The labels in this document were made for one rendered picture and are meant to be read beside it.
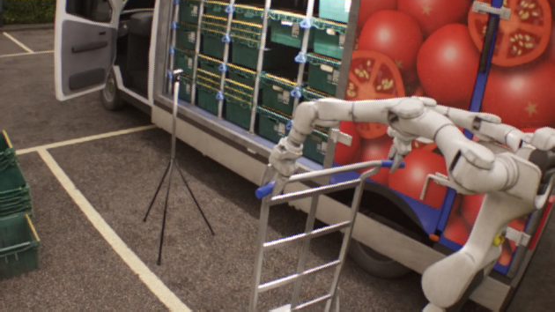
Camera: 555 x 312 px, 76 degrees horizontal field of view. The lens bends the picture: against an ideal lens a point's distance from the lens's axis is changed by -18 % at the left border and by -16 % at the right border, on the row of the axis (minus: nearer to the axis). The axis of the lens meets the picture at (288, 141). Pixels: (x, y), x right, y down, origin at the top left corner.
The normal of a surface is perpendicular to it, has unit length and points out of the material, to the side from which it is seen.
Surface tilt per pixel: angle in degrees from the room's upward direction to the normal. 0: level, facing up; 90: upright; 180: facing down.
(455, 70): 90
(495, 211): 96
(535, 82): 90
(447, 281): 90
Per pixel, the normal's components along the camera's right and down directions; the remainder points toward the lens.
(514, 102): -0.67, 0.18
